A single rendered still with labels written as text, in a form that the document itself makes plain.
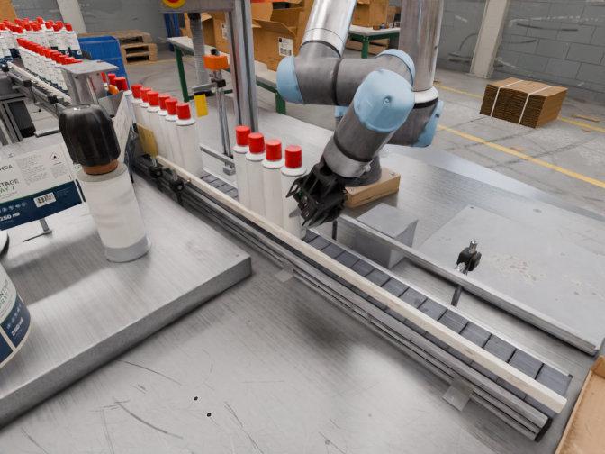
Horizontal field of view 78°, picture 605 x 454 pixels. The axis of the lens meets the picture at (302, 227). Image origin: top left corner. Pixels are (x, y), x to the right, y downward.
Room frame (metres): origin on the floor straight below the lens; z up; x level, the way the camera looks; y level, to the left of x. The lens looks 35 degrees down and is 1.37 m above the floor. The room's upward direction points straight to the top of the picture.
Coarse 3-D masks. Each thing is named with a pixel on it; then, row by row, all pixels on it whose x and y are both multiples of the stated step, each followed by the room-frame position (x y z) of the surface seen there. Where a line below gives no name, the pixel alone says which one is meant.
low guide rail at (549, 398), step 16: (160, 160) 1.00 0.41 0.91; (192, 176) 0.89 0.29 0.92; (208, 192) 0.83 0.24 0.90; (240, 208) 0.73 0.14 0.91; (272, 224) 0.66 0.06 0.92; (288, 240) 0.62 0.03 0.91; (320, 256) 0.55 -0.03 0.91; (336, 272) 0.52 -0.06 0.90; (352, 272) 0.51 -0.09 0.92; (368, 288) 0.47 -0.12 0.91; (400, 304) 0.43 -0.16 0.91; (416, 320) 0.41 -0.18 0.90; (432, 320) 0.40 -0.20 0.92; (448, 336) 0.37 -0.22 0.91; (464, 352) 0.35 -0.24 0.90; (480, 352) 0.34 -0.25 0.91; (496, 368) 0.32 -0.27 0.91; (512, 368) 0.31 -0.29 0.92; (512, 384) 0.30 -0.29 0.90; (528, 384) 0.29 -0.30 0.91; (544, 400) 0.27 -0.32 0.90; (560, 400) 0.26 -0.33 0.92
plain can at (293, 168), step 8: (288, 152) 0.66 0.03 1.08; (296, 152) 0.66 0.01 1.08; (288, 160) 0.66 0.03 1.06; (296, 160) 0.66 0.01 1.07; (288, 168) 0.66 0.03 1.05; (296, 168) 0.66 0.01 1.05; (304, 168) 0.67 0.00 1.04; (288, 176) 0.65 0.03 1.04; (296, 176) 0.65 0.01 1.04; (288, 184) 0.65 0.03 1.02; (296, 192) 0.65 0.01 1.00; (288, 200) 0.65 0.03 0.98; (288, 208) 0.65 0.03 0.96; (296, 216) 0.65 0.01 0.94; (288, 224) 0.65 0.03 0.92; (296, 224) 0.65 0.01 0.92; (296, 232) 0.65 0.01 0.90; (304, 232) 0.66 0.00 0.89
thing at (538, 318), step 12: (216, 156) 0.92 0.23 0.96; (360, 228) 0.58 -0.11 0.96; (384, 240) 0.55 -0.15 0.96; (408, 252) 0.51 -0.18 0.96; (432, 264) 0.48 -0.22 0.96; (444, 276) 0.46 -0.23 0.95; (456, 276) 0.45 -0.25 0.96; (468, 288) 0.43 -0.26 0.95; (480, 288) 0.42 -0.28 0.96; (492, 300) 0.40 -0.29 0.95; (504, 300) 0.39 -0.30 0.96; (516, 300) 0.39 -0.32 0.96; (516, 312) 0.38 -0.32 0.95; (528, 312) 0.37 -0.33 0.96; (540, 324) 0.36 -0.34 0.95; (552, 324) 0.35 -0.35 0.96; (564, 324) 0.35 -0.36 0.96; (564, 336) 0.34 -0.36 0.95; (576, 336) 0.33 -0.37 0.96; (588, 336) 0.33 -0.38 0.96; (588, 348) 0.32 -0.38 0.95
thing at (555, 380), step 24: (240, 216) 0.75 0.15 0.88; (312, 240) 0.65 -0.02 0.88; (312, 264) 0.57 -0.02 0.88; (360, 264) 0.57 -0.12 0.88; (384, 288) 0.50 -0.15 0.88; (408, 288) 0.51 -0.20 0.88; (384, 312) 0.45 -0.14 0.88; (432, 312) 0.45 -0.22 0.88; (432, 336) 0.39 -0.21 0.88; (480, 336) 0.39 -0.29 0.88; (504, 360) 0.35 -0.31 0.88; (528, 360) 0.35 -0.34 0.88; (504, 384) 0.31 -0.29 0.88; (552, 384) 0.31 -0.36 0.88
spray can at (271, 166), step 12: (276, 144) 0.69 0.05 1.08; (276, 156) 0.69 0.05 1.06; (264, 168) 0.69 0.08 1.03; (276, 168) 0.68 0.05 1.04; (264, 180) 0.69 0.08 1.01; (276, 180) 0.68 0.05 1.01; (264, 192) 0.69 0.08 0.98; (276, 192) 0.68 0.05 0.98; (276, 204) 0.68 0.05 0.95; (276, 216) 0.68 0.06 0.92
